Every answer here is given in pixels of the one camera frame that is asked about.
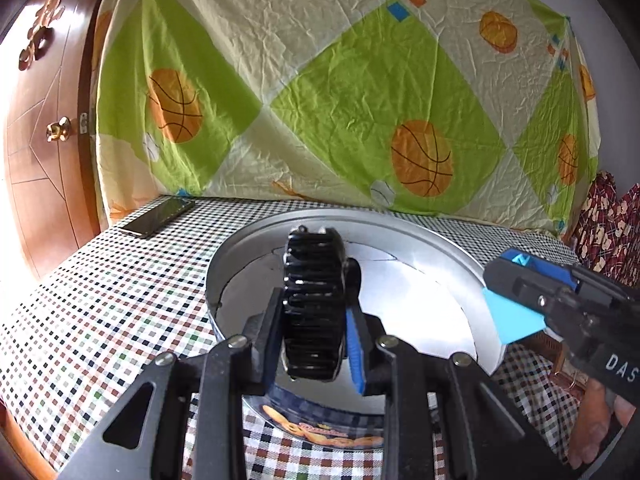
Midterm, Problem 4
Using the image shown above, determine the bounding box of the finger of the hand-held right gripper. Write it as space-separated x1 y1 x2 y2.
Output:
502 248 583 295
481 257 573 347

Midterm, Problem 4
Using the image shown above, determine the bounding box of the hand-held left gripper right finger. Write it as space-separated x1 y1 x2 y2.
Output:
344 305 576 480

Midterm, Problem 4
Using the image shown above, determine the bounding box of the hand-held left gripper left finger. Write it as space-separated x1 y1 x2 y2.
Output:
57 287 287 480

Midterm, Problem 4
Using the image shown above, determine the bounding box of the black gear wheel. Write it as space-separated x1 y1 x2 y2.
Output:
281 226 362 382

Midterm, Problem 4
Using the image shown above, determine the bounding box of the round metal tin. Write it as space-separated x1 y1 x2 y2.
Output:
205 208 507 453

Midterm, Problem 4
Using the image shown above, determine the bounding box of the person's right hand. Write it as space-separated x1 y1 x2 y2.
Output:
567 377 638 469

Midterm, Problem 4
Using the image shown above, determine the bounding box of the red patterned cloth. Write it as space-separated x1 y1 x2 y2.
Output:
570 170 640 288

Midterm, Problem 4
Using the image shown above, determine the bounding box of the black smartphone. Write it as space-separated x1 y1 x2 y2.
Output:
118 196 197 239

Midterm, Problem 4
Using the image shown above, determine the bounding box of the wooden door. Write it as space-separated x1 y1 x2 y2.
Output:
0 0 121 283

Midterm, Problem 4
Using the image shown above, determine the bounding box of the basketball print blanket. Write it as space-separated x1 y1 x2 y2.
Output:
91 0 602 239

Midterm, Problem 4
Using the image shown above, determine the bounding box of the brass door knob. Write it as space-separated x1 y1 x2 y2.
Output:
46 116 72 142

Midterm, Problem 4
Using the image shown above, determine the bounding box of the carved door ornament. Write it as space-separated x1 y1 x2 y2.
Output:
18 0 69 72

